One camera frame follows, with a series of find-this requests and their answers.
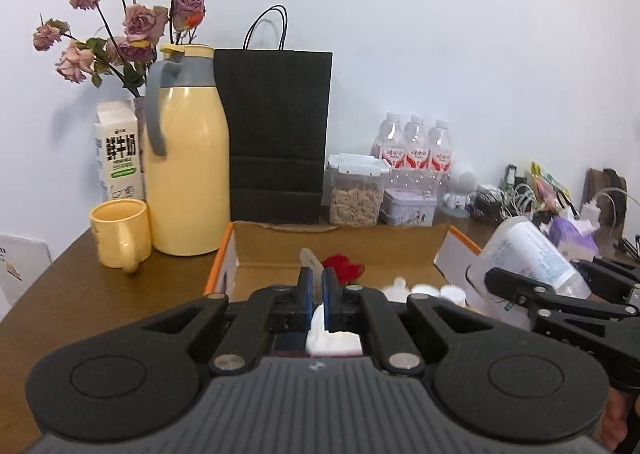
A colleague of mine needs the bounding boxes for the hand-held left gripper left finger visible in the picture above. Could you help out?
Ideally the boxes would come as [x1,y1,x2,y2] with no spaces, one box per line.
[140,265,317,375]

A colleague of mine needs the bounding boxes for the white milk carton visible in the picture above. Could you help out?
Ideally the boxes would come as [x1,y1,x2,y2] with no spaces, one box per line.
[95,100,146,202]

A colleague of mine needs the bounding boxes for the black charger cable tangle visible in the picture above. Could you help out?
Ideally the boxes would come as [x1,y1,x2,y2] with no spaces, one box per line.
[472,184,506,220]

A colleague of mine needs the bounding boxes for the person's right hand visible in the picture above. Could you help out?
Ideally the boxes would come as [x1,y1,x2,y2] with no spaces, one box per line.
[600,386,636,452]

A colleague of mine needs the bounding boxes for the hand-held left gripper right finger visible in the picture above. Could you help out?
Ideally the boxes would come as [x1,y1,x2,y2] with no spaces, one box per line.
[322,266,483,375]

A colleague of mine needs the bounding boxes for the white tin box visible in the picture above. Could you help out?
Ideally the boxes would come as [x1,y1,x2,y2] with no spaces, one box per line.
[380,188,438,227]

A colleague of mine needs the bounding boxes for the brown paper bag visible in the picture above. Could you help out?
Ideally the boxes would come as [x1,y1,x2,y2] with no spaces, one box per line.
[585,168,628,235]

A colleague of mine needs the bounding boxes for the purple tissue pack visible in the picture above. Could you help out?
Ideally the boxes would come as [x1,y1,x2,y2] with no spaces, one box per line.
[547,214,601,260]

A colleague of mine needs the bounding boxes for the pink glass vase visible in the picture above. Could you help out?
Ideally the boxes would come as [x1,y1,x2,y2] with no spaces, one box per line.
[133,96,151,135]

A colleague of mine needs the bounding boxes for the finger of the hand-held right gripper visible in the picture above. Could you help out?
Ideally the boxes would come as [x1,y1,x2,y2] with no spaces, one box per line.
[570,256,640,300]
[484,266,628,320]

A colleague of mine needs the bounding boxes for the red cardboard box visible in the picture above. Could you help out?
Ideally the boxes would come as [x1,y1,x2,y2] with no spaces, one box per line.
[203,220,531,330]

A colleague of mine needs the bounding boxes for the red artificial rose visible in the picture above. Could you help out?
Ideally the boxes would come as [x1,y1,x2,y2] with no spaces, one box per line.
[321,254,366,287]

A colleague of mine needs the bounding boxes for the yellow green snack packet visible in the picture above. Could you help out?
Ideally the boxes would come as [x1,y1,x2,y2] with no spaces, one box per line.
[530,161,571,215]

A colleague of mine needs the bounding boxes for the clear seed storage container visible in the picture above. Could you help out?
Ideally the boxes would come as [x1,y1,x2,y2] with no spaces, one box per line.
[325,153,392,227]

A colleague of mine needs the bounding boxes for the translucent plastic bottle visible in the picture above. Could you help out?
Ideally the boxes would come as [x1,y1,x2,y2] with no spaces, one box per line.
[465,215,593,330]

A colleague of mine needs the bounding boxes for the black paper bag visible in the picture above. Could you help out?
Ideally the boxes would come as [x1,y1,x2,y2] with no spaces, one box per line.
[213,5,334,225]

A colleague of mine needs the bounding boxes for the white cable tangle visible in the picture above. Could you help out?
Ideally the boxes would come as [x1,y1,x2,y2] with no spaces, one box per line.
[500,181,538,220]

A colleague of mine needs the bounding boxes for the dried pink rose bouquet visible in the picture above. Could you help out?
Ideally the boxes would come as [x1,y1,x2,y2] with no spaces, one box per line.
[32,0,207,97]

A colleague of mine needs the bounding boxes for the clear water bottle red label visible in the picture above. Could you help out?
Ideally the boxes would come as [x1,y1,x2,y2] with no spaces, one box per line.
[402,115,431,190]
[427,120,453,190]
[372,112,406,175]

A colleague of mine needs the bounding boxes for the yellow thermos jug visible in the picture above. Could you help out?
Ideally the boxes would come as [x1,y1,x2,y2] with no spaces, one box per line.
[144,44,231,256]

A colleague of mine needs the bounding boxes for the white robot figurine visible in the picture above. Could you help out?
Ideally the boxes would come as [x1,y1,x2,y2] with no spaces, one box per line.
[440,163,478,219]

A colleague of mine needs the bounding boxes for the yellow mug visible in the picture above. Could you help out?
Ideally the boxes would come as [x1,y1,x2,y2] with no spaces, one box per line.
[89,199,152,274]

